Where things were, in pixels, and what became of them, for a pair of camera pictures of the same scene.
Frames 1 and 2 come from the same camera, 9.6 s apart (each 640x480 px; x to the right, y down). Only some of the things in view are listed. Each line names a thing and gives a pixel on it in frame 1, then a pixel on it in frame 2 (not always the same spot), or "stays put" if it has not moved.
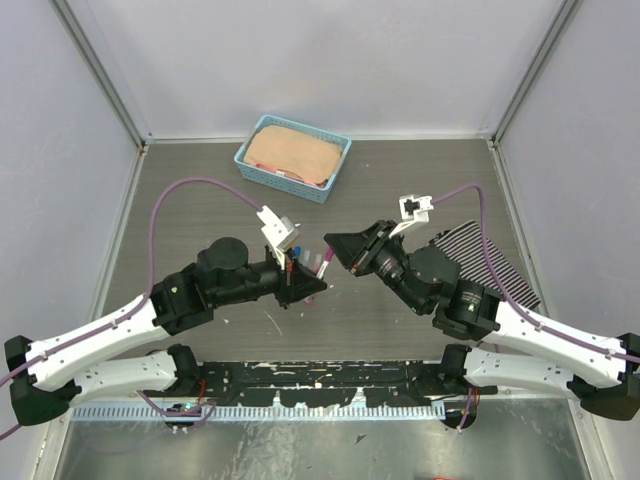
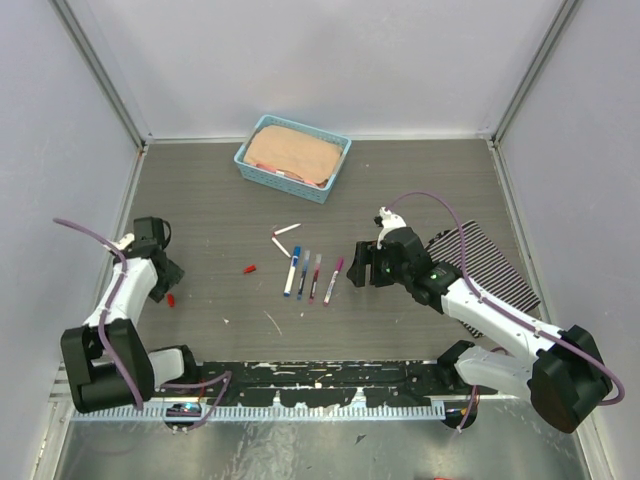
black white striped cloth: (467, 245) stays put
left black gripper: (296, 280) to (175, 274)
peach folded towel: (294, 151) stays put
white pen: (322, 269) to (330, 288)
